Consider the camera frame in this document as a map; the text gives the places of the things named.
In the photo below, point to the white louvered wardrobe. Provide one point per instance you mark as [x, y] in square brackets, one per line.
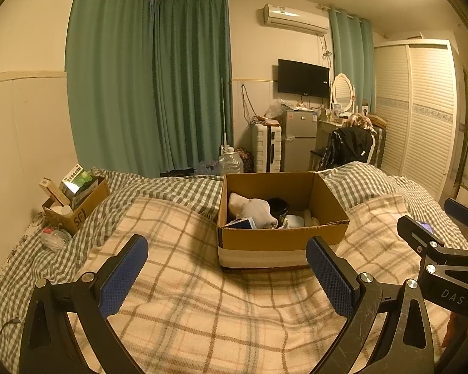
[417, 124]

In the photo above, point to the small cardboard box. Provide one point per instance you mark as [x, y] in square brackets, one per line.
[85, 214]

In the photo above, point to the black wall television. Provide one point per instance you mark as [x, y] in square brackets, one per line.
[303, 78]

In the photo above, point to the white air conditioner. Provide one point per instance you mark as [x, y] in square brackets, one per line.
[294, 17]

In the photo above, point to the white chair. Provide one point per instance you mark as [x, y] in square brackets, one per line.
[371, 152]

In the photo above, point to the cream lace-trimmed cloth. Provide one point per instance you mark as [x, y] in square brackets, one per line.
[312, 218]

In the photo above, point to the person's right hand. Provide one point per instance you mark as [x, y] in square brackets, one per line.
[451, 329]

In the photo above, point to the green carton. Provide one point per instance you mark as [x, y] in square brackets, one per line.
[76, 179]

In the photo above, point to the beige plaid blanket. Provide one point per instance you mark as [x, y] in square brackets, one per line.
[202, 307]

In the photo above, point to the white pole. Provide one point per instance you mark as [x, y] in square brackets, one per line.
[224, 113]

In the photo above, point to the white sock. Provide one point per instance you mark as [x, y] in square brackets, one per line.
[238, 202]

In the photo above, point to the clear plastic wrapper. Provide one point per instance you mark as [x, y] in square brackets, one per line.
[56, 239]

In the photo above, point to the green checked bedding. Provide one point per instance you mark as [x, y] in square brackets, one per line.
[171, 191]

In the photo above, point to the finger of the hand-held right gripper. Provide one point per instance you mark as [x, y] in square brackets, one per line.
[460, 212]
[409, 228]

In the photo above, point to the grey mini fridge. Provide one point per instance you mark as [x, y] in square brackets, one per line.
[299, 140]

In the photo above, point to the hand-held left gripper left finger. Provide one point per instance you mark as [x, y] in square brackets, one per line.
[124, 276]

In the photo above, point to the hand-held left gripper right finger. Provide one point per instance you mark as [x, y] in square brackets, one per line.
[331, 276]

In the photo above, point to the white ribbed suitcase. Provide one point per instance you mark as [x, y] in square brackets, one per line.
[266, 148]

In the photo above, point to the small blue box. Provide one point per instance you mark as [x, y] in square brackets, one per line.
[241, 224]

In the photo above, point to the dark checked suitcase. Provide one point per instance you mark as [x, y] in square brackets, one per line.
[380, 144]

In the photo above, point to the black jacket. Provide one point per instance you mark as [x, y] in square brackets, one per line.
[347, 146]

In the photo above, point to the dark cloth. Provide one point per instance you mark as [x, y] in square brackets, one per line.
[177, 172]

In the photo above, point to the tan fluffy bundle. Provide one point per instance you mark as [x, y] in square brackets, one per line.
[360, 120]

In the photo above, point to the narrow green curtain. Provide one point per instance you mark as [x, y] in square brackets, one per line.
[351, 62]

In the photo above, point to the white dressing table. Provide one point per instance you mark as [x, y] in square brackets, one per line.
[327, 128]

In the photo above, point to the wide green curtain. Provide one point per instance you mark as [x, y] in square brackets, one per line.
[109, 78]

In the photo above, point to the dark floral bag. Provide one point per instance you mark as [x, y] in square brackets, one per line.
[245, 159]

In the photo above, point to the black container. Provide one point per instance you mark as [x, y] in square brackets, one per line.
[279, 204]

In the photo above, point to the white round lid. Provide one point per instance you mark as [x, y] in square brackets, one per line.
[60, 211]

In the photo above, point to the crumpled clear plastic bag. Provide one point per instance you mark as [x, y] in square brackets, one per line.
[208, 166]

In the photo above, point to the oval white vanity mirror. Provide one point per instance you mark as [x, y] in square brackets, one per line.
[342, 89]

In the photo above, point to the green corner curtain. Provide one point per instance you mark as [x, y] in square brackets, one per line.
[191, 85]

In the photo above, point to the beige carton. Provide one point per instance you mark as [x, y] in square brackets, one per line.
[54, 193]

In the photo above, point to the large clear water jug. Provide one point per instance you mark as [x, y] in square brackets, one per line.
[231, 161]

